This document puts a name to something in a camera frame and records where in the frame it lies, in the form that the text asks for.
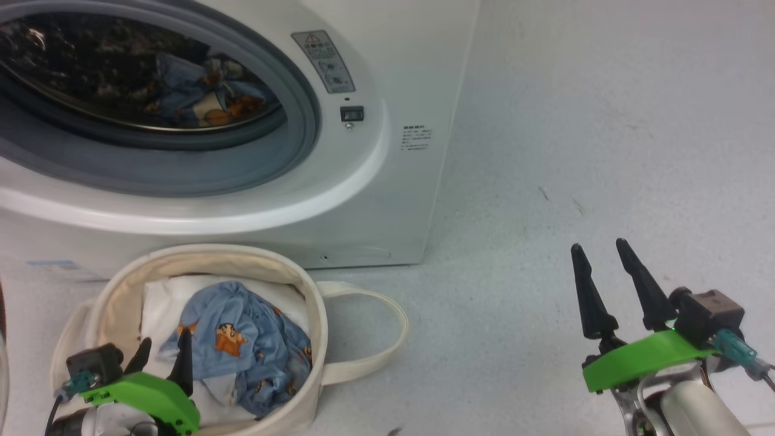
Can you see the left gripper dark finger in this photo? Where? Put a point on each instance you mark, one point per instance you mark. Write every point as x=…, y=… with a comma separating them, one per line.
x=140, y=358
x=183, y=363

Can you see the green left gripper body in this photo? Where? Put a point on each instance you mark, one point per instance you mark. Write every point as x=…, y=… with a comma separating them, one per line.
x=151, y=393

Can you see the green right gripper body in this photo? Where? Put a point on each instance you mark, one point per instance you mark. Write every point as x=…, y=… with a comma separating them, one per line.
x=648, y=357

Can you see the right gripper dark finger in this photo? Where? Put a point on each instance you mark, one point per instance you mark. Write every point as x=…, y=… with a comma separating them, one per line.
x=592, y=309
x=651, y=300

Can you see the blue cartoon print garment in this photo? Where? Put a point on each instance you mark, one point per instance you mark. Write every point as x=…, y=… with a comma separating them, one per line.
x=242, y=339

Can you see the pale blue cream patch garment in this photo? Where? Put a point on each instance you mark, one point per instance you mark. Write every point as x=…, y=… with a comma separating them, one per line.
x=181, y=85

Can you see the cream canvas laundry basket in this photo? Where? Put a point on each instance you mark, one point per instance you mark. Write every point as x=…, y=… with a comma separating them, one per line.
x=181, y=257

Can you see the grey rubber door seal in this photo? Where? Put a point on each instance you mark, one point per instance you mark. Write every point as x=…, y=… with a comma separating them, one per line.
x=181, y=169

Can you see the black door latch socket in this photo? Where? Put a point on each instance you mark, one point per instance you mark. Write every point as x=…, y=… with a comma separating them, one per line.
x=352, y=114

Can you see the white front-load washing machine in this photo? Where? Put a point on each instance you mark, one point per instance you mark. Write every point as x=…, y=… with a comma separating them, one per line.
x=412, y=60

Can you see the white cloth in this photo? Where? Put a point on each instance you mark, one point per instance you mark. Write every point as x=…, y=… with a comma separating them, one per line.
x=163, y=303

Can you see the blue energy label sticker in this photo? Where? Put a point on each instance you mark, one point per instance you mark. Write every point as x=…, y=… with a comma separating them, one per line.
x=51, y=269

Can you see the steel washer drum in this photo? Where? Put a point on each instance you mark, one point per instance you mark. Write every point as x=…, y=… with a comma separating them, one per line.
x=72, y=60

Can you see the grey warning sticker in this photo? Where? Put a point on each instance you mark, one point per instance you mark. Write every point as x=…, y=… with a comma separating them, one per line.
x=324, y=60

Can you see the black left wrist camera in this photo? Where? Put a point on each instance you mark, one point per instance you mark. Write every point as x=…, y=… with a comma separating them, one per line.
x=94, y=362

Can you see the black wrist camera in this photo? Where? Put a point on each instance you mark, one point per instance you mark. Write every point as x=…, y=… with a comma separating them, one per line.
x=94, y=362
x=711, y=315

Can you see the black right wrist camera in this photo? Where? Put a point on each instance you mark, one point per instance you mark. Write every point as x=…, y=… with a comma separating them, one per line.
x=711, y=315

